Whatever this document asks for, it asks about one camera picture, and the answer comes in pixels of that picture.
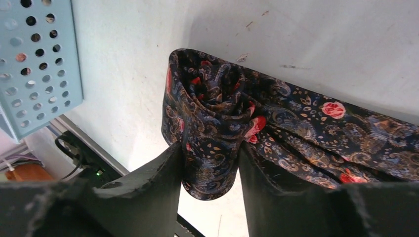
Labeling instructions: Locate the dark floral rose tie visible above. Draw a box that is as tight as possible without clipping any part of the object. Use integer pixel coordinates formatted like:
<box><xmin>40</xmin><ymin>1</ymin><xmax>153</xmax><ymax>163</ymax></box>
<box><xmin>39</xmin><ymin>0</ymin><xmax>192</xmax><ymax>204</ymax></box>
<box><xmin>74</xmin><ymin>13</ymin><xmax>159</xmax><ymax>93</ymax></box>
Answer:
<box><xmin>162</xmin><ymin>49</ymin><xmax>419</xmax><ymax>200</ymax></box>

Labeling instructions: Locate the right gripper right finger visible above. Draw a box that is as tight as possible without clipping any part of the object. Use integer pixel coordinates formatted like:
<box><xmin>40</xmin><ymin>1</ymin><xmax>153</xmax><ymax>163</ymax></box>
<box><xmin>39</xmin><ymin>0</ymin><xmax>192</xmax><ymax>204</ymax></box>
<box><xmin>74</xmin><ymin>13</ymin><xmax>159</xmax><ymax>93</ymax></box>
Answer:
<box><xmin>239</xmin><ymin>143</ymin><xmax>419</xmax><ymax>237</ymax></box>

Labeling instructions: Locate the aluminium frame rail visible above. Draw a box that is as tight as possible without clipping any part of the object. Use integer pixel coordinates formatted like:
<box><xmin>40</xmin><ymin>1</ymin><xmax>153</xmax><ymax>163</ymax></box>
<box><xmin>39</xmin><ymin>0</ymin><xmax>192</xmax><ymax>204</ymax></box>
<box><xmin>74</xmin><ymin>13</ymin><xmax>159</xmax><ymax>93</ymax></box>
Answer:
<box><xmin>0</xmin><ymin>116</ymin><xmax>129</xmax><ymax>178</ymax></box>

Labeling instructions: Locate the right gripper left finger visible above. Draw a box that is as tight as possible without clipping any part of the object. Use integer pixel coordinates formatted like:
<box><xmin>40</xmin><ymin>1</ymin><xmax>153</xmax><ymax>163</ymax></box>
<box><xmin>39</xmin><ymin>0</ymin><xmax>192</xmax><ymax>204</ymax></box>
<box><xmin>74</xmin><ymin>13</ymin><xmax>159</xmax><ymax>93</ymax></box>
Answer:
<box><xmin>0</xmin><ymin>143</ymin><xmax>183</xmax><ymax>237</ymax></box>

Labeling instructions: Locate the light blue plastic basket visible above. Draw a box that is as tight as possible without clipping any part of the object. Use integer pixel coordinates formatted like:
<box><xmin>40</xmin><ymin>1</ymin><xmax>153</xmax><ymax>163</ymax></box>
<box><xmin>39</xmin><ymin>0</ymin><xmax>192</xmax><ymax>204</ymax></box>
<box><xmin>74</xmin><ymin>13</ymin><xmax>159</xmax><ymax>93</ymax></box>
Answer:
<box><xmin>0</xmin><ymin>0</ymin><xmax>83</xmax><ymax>143</ymax></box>

